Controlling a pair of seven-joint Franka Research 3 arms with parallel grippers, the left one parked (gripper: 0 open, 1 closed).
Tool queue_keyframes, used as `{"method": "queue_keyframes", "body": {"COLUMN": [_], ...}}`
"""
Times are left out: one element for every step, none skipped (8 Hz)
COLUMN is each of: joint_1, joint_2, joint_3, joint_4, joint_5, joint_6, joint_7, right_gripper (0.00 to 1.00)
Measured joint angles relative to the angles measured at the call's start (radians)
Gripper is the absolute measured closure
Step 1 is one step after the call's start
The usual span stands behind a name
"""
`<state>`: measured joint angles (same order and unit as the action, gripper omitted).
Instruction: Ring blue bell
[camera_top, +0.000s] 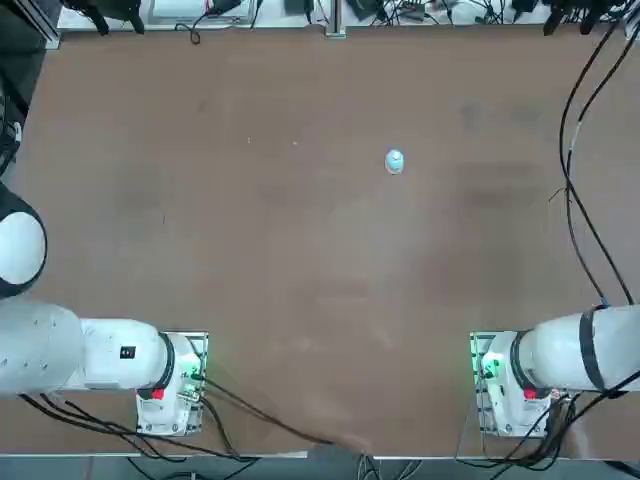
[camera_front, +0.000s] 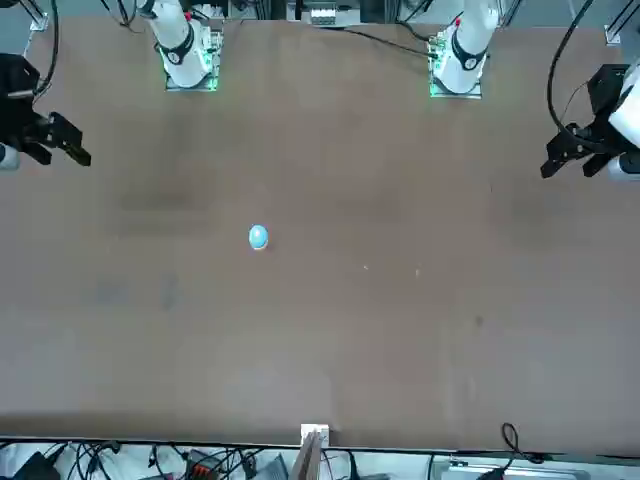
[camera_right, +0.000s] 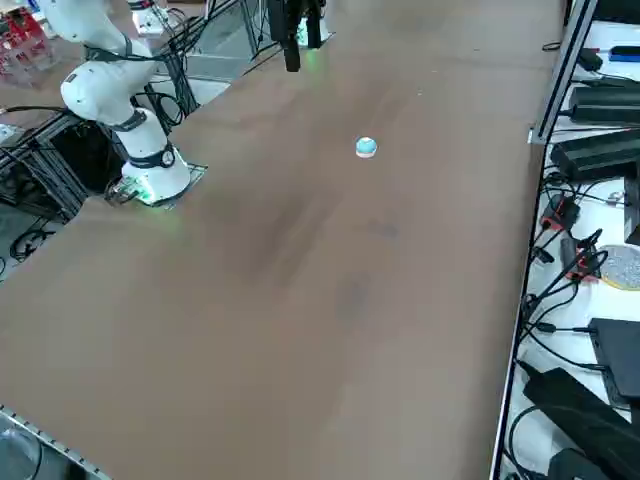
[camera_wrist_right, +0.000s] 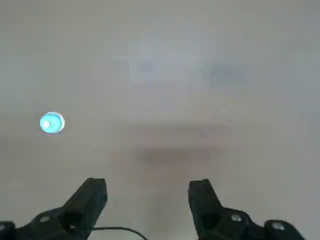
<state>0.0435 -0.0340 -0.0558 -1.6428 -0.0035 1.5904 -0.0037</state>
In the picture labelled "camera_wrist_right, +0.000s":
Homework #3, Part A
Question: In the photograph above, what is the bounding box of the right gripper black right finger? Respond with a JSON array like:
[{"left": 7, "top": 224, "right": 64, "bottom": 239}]
[{"left": 187, "top": 178, "right": 306, "bottom": 240}]

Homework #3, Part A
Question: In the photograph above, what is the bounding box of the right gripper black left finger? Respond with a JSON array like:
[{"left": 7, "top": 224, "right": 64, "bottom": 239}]
[{"left": 0, "top": 177, "right": 108, "bottom": 240}]

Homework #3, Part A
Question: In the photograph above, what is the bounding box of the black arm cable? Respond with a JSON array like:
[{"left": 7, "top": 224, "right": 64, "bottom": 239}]
[{"left": 91, "top": 226, "right": 148, "bottom": 240}]

